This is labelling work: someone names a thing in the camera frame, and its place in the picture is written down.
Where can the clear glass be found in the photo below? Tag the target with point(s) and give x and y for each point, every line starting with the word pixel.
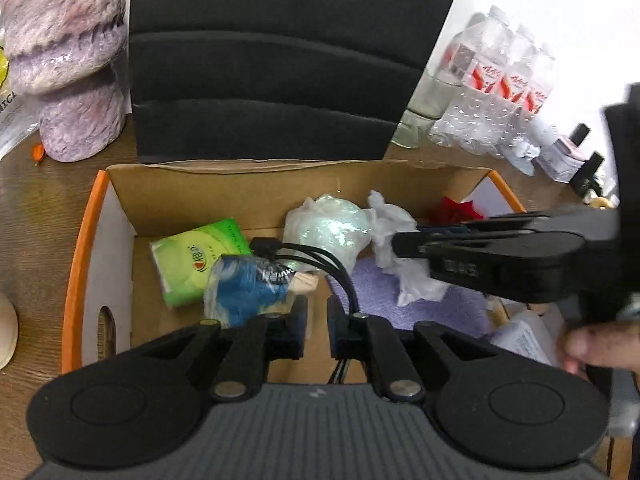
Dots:
pixel 422 110

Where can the small orange item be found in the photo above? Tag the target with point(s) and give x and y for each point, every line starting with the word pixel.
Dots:
pixel 38 154

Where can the small black object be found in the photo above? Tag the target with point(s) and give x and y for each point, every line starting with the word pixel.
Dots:
pixel 590 172

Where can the white round figurine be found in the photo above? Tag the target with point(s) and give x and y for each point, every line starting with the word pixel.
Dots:
pixel 527 150

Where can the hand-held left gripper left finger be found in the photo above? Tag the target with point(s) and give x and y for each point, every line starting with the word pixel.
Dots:
pixel 299 325

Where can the red crinkled object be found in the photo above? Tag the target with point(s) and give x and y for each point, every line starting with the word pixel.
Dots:
pixel 455 208

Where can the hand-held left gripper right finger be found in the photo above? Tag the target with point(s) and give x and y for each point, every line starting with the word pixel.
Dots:
pixel 337 330

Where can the orange-rimmed cardboard box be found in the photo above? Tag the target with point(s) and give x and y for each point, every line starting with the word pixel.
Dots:
pixel 200 200

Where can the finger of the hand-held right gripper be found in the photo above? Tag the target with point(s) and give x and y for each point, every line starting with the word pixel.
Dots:
pixel 500 222
pixel 475 245

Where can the wooden desktop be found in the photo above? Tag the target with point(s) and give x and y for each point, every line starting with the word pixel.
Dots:
pixel 45 220

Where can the person's right hand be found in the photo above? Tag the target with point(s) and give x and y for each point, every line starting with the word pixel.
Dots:
pixel 605 345

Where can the red label water bottle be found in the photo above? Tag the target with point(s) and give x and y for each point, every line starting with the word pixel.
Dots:
pixel 517 90
pixel 542 95
pixel 470 80

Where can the purple towel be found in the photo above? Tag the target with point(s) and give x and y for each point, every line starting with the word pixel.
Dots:
pixel 450 310

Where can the small white box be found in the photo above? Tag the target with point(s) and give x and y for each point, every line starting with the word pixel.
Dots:
pixel 562 160

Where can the plastic bag with yellow sticker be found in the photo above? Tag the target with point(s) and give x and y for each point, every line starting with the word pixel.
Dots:
pixel 10 110

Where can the blue toy in plastic bag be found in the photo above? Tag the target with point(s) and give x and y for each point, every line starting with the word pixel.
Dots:
pixel 240 285

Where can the green tissue pack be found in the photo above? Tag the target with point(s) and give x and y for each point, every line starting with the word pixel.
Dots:
pixel 185 260

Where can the packaged purple fluffy fabric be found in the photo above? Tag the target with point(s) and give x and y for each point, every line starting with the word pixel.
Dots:
pixel 65 60

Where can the cream white cylinder bottle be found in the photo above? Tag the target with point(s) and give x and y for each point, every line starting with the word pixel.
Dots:
pixel 7 330

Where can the clear plastic bag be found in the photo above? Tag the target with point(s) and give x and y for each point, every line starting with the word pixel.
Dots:
pixel 325 225

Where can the white tissue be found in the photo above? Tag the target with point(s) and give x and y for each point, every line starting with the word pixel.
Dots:
pixel 390 217

